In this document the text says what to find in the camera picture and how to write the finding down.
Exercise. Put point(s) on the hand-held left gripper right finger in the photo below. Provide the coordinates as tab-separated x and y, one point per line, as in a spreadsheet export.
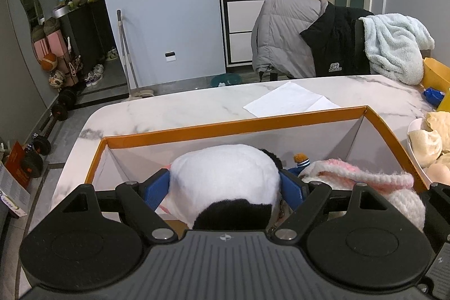
291	191

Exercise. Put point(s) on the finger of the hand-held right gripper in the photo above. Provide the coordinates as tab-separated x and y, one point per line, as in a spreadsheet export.
439	198

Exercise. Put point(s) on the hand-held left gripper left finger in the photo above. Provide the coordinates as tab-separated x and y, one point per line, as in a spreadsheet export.
154	191

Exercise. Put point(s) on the white pink crochet doll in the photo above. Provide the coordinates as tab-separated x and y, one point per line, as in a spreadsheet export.
351	177

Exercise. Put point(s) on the white dog plush black ears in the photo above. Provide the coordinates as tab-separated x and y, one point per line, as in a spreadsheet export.
225	173

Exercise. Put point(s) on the orange cardboard box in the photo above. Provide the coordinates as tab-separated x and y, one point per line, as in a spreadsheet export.
211	134

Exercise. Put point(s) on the pale boiled egg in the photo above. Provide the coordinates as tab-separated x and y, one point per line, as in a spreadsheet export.
439	173

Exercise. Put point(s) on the white oval bowl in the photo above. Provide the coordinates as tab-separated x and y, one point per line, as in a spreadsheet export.
414	152

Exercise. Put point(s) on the steamed bun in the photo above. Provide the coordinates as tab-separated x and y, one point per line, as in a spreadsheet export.
425	145

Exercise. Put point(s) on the white paper sheet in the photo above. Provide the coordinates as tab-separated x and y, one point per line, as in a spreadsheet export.
291	99

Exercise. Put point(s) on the blue bottle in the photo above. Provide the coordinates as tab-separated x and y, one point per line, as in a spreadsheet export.
434	96

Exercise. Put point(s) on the yellow bowl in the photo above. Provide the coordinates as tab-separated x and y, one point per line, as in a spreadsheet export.
437	75

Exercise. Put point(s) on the black dumbbell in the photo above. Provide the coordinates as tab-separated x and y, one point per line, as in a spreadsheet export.
35	159
65	103

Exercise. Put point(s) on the white sneaker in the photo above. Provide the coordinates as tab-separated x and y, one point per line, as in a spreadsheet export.
98	69
112	54
93	79

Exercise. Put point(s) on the green plastic basin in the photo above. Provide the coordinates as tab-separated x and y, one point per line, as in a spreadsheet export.
225	79

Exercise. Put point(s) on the red box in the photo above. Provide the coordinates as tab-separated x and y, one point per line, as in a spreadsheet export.
17	163

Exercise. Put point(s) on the broom and dustpan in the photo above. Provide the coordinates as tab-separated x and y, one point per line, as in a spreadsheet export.
125	50

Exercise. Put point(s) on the white carton box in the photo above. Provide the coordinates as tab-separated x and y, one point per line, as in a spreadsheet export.
10	194

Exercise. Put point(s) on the patterned ball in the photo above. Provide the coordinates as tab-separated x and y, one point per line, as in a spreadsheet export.
57	79

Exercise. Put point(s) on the black jacket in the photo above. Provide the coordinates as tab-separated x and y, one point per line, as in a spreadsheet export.
334	40

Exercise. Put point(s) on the grey puffer jacket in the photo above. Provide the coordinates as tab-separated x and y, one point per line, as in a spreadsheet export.
281	33

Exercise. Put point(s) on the light blue fleece robe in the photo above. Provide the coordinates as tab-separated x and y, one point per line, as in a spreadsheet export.
393	43

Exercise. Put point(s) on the orange basketball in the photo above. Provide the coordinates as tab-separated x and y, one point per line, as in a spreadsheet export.
49	62

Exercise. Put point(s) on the dark cabinet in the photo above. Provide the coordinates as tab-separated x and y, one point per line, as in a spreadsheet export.
91	29

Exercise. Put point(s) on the white vanity cabinet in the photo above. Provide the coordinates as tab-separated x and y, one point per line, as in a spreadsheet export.
242	19

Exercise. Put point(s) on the pink sports bag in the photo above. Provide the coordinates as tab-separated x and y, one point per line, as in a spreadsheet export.
52	43

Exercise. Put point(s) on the white wall outlet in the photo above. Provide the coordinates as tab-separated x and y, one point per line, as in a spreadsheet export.
170	56

